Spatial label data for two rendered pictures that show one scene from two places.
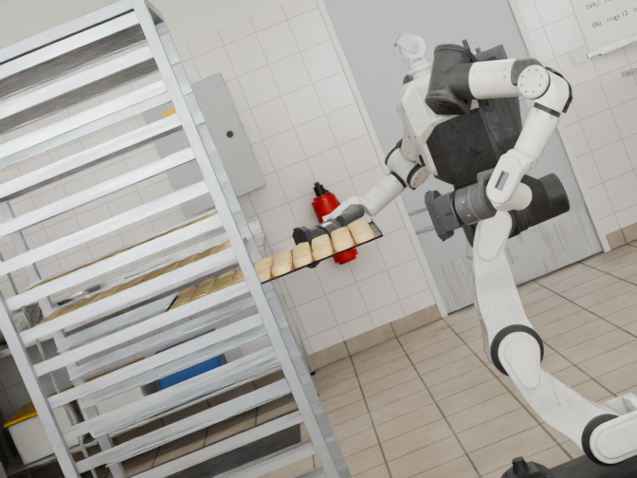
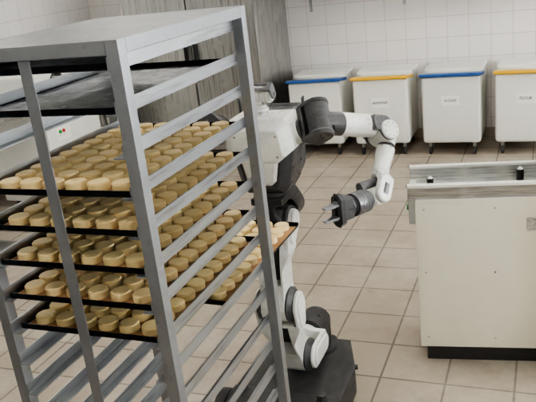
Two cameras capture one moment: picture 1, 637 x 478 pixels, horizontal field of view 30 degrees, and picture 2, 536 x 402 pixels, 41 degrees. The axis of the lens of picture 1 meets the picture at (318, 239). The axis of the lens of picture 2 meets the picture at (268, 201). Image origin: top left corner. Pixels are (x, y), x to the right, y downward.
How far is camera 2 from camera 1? 302 cm
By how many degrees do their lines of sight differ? 67
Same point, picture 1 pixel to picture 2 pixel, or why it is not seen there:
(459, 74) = (339, 118)
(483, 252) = (293, 238)
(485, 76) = (356, 122)
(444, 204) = (350, 202)
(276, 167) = not seen: outside the picture
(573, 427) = (301, 349)
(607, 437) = (318, 351)
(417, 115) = (286, 142)
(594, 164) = not seen: outside the picture
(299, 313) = not seen: outside the picture
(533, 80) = (392, 128)
